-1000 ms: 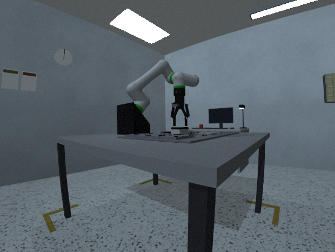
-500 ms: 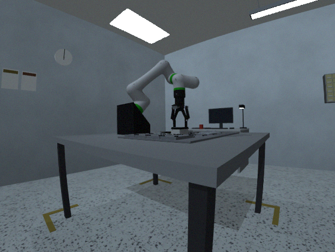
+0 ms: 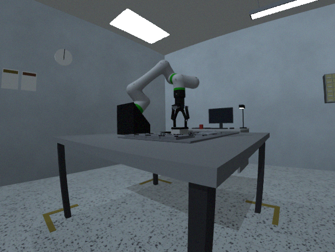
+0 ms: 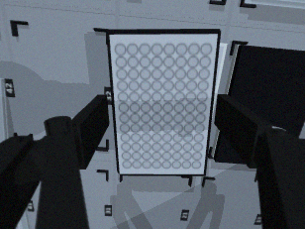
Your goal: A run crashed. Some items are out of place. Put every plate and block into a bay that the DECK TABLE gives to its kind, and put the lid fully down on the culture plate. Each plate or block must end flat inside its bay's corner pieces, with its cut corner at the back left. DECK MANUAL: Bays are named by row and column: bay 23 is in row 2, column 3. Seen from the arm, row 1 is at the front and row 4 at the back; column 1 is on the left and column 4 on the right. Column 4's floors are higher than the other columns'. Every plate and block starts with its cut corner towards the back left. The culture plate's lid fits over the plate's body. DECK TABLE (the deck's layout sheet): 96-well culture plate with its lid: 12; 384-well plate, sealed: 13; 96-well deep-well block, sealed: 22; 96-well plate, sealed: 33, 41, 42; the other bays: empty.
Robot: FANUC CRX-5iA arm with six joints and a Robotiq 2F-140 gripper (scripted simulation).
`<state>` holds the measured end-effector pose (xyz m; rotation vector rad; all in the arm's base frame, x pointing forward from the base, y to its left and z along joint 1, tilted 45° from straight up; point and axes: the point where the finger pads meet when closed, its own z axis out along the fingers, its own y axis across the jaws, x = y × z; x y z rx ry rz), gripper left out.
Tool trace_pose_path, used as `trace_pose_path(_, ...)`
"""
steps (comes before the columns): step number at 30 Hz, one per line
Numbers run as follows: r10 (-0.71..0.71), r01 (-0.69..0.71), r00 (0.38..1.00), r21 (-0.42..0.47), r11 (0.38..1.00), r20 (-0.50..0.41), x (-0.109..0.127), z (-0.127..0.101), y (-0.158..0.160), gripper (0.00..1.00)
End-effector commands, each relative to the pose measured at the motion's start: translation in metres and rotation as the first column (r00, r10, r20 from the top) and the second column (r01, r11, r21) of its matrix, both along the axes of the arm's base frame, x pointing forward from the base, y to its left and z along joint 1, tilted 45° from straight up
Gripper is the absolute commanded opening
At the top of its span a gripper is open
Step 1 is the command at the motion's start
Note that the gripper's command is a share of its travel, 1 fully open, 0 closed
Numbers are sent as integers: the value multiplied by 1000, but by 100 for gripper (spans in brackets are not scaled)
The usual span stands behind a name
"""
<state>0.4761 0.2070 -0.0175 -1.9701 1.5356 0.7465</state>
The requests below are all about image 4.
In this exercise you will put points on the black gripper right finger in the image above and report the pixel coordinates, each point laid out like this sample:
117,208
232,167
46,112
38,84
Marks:
277,157

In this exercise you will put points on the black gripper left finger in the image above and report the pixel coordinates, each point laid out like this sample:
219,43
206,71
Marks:
54,161

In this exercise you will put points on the grey deck plate with bays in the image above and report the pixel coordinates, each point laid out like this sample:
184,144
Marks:
117,14

